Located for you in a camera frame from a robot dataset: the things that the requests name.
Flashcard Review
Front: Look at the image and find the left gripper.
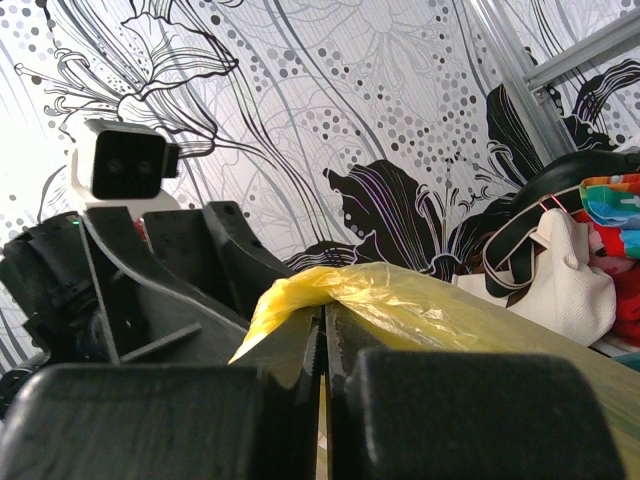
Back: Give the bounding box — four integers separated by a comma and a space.
0, 200, 296, 371

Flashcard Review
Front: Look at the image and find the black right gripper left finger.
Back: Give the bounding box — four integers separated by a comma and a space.
1, 308, 322, 479

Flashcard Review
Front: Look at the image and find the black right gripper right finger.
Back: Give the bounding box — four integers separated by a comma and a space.
325, 303, 625, 479

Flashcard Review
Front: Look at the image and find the yellow plastic trash bag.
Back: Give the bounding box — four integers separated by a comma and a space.
233, 262, 639, 462

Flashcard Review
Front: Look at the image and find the cream canvas tote bag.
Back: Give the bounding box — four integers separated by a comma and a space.
452, 209, 616, 346

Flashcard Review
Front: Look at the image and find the red cloth in basket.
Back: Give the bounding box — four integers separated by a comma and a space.
587, 222, 639, 347

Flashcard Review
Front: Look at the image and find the black cloth garment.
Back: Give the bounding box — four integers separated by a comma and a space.
510, 149, 639, 216

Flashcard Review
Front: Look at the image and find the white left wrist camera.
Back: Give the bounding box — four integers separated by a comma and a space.
68, 119, 181, 220

